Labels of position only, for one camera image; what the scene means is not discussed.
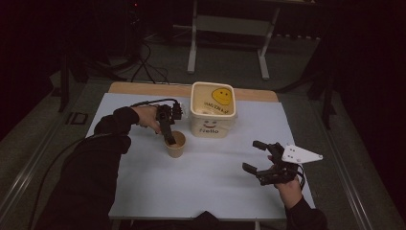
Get person's left hand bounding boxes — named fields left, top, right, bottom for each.
left=131, top=104, right=163, bottom=135

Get black floor cables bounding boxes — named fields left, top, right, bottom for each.
left=95, top=37, right=170, bottom=85

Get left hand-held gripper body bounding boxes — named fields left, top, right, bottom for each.
left=155, top=101, right=184, bottom=126

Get white metal stand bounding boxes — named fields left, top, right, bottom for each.
left=187, top=0, right=282, bottom=81

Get cream smiley face bucket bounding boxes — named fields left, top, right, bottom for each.
left=189, top=80, right=238, bottom=139

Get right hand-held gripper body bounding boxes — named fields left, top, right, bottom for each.
left=256, top=142, right=324, bottom=187

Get brown paper cup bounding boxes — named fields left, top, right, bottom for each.
left=164, top=130, right=187, bottom=159

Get white table mat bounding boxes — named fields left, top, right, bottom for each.
left=85, top=92, right=316, bottom=221

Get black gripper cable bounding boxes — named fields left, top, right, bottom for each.
left=129, top=98, right=180, bottom=108

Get person's right hand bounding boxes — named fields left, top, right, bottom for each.
left=267, top=154, right=305, bottom=211

